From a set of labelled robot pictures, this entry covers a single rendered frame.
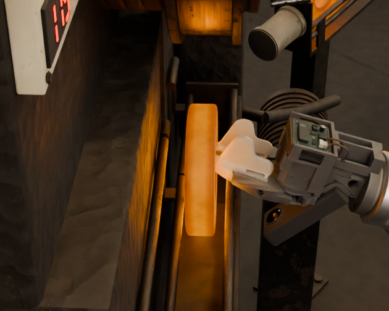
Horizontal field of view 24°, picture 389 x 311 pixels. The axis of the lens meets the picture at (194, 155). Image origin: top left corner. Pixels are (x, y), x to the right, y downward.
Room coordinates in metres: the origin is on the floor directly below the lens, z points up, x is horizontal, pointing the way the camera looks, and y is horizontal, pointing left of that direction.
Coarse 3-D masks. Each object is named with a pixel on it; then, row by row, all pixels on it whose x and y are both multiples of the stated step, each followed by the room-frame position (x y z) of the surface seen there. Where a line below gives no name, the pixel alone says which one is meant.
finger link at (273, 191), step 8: (232, 176) 0.83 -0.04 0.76; (240, 176) 0.83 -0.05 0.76; (248, 176) 0.83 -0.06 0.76; (232, 184) 0.83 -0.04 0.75; (240, 184) 0.82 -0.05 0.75; (248, 184) 0.82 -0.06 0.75; (256, 184) 0.82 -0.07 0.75; (264, 184) 0.82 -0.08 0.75; (272, 184) 0.82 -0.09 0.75; (248, 192) 0.82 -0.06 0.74; (256, 192) 0.81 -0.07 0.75; (264, 192) 0.81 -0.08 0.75; (272, 192) 0.81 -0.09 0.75; (280, 192) 0.81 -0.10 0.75; (272, 200) 0.81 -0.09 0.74; (280, 200) 0.81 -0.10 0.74; (288, 200) 0.81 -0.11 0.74
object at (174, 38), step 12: (96, 0) 0.85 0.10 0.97; (108, 0) 0.84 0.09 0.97; (120, 0) 0.85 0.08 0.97; (132, 0) 0.84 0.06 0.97; (144, 0) 0.84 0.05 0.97; (156, 0) 0.84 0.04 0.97; (168, 0) 0.77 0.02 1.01; (168, 12) 0.78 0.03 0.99; (168, 24) 0.80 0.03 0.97; (180, 36) 0.85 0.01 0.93
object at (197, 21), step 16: (176, 0) 0.79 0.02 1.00; (192, 0) 0.79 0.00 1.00; (208, 0) 0.78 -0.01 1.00; (224, 0) 0.78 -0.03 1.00; (240, 0) 0.77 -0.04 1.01; (192, 16) 0.80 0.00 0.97; (208, 16) 0.80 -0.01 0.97; (224, 16) 0.80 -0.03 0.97; (240, 16) 0.78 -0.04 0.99; (192, 32) 0.85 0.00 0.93; (208, 32) 0.84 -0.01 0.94; (224, 32) 0.84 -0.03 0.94; (240, 32) 0.80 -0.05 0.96
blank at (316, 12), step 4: (312, 0) 1.41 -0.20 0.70; (316, 0) 1.46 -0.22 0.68; (320, 0) 1.46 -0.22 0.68; (324, 0) 1.46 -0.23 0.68; (328, 0) 1.45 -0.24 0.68; (332, 0) 1.46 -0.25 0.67; (316, 4) 1.45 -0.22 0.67; (320, 4) 1.45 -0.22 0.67; (324, 4) 1.45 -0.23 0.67; (328, 4) 1.45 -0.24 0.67; (316, 8) 1.42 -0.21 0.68; (320, 8) 1.43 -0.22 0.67; (324, 8) 1.44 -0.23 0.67; (312, 12) 1.41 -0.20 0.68; (316, 12) 1.42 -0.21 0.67; (320, 12) 1.43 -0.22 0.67; (332, 12) 1.46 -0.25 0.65; (312, 16) 1.41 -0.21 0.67; (316, 16) 1.42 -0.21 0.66
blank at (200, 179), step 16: (192, 112) 0.86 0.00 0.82; (208, 112) 0.86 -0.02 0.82; (192, 128) 0.84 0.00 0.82; (208, 128) 0.84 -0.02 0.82; (192, 144) 0.82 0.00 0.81; (208, 144) 0.82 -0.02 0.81; (192, 160) 0.80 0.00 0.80; (208, 160) 0.80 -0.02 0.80; (192, 176) 0.79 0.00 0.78; (208, 176) 0.79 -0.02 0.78; (192, 192) 0.79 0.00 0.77; (208, 192) 0.79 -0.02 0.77; (192, 208) 0.78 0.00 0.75; (208, 208) 0.78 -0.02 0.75; (192, 224) 0.79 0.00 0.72; (208, 224) 0.78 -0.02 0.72
